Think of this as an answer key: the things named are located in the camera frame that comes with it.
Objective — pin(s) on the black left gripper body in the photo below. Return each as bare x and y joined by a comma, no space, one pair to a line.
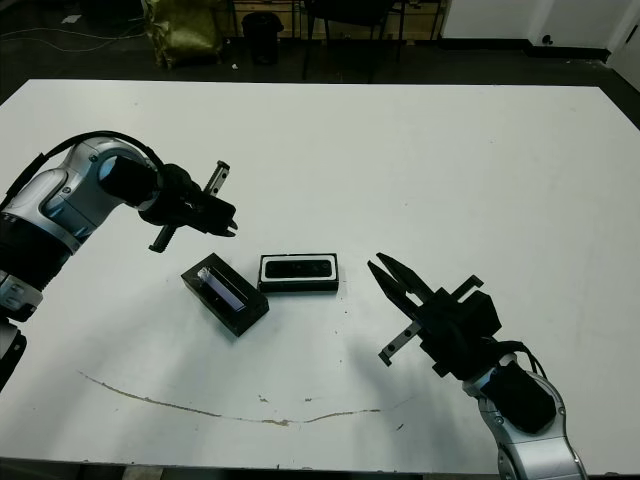
200,212

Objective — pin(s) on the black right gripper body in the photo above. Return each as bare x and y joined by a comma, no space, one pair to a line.
450,335

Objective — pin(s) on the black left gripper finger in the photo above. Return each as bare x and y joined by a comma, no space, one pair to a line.
226,233
234,226

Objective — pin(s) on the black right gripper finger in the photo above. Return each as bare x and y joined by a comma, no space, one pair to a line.
407,282
397,297

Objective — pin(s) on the black bar-shaped camera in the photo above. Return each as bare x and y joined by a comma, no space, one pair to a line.
295,269

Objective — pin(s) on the black box lid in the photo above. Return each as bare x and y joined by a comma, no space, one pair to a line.
245,320

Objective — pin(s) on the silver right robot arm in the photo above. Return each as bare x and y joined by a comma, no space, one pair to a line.
540,450

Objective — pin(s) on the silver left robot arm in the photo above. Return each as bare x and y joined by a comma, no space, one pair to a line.
65,200

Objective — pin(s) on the black box with white insert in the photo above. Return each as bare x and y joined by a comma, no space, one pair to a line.
300,288

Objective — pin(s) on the yellow-green bag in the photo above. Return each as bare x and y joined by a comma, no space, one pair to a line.
192,30

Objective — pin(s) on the black waste bin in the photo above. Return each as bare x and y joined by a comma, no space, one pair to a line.
262,40

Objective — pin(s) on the wooden cabinet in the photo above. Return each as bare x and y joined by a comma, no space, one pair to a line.
295,20

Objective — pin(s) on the white paper sheet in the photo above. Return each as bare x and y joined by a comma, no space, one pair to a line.
71,19

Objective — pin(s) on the black chair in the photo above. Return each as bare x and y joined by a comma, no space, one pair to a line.
350,10

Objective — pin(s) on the black low ledge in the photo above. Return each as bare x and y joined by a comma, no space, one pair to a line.
565,52

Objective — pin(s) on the small black round knob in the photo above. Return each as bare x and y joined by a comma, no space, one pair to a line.
548,39

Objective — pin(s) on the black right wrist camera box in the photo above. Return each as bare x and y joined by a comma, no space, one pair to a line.
482,315

